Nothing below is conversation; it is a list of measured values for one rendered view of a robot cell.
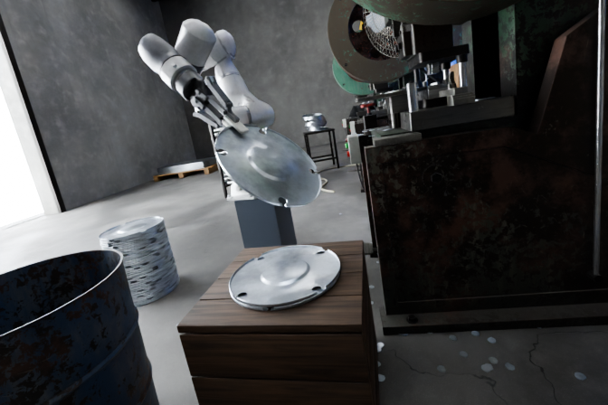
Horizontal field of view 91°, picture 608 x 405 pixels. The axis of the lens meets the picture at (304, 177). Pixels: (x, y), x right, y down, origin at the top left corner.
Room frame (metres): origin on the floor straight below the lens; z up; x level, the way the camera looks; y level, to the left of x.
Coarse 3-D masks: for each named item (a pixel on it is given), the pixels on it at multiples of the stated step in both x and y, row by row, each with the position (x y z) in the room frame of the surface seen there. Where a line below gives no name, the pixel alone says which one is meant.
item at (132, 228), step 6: (126, 222) 1.57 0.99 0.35; (132, 222) 1.56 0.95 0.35; (138, 222) 1.54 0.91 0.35; (144, 222) 1.50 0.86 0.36; (150, 222) 1.50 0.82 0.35; (156, 222) 1.48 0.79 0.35; (114, 228) 1.51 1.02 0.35; (120, 228) 1.49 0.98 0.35; (126, 228) 1.45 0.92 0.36; (132, 228) 1.43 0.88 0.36; (138, 228) 1.42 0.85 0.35; (144, 228) 1.42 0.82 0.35; (150, 228) 1.39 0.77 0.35; (102, 234) 1.43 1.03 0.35; (108, 234) 1.41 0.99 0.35; (114, 234) 1.39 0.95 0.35; (120, 234) 1.37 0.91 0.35; (126, 234) 1.36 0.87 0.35; (132, 234) 1.33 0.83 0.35
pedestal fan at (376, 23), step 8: (368, 16) 2.13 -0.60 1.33; (376, 16) 2.06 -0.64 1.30; (368, 24) 2.12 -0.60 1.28; (376, 24) 2.00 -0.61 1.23; (384, 24) 1.98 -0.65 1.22; (376, 32) 2.04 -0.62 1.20; (384, 32) 1.96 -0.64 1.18; (376, 48) 2.11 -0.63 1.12; (416, 72) 1.95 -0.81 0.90; (416, 80) 1.95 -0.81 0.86
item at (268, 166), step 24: (216, 144) 0.71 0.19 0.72; (240, 144) 0.75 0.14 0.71; (264, 144) 0.81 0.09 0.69; (288, 144) 0.87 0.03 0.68; (240, 168) 0.67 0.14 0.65; (264, 168) 0.71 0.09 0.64; (288, 168) 0.76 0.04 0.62; (312, 168) 0.82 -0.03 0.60; (264, 192) 0.65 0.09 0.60; (288, 192) 0.69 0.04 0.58; (312, 192) 0.73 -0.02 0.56
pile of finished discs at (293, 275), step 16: (272, 256) 0.83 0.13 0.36; (288, 256) 0.81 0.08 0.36; (304, 256) 0.79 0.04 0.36; (320, 256) 0.77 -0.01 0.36; (336, 256) 0.75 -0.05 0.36; (240, 272) 0.76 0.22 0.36; (256, 272) 0.74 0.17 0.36; (272, 272) 0.72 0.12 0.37; (288, 272) 0.70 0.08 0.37; (304, 272) 0.69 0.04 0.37; (320, 272) 0.69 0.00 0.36; (336, 272) 0.67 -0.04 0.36; (240, 288) 0.67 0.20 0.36; (256, 288) 0.66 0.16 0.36; (272, 288) 0.65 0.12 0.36; (288, 288) 0.64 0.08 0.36; (304, 288) 0.63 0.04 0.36; (320, 288) 0.61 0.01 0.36; (240, 304) 0.62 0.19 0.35; (256, 304) 0.59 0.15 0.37; (272, 304) 0.58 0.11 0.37; (288, 304) 0.58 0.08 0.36
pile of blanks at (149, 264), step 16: (160, 224) 1.45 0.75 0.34; (112, 240) 1.33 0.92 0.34; (128, 240) 1.32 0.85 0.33; (144, 240) 1.35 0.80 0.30; (160, 240) 1.44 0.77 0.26; (128, 256) 1.31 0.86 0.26; (144, 256) 1.34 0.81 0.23; (160, 256) 1.40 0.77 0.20; (128, 272) 1.31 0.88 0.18; (144, 272) 1.33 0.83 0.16; (160, 272) 1.39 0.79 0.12; (176, 272) 1.49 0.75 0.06; (144, 288) 1.34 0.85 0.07; (160, 288) 1.36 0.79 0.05; (144, 304) 1.32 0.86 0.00
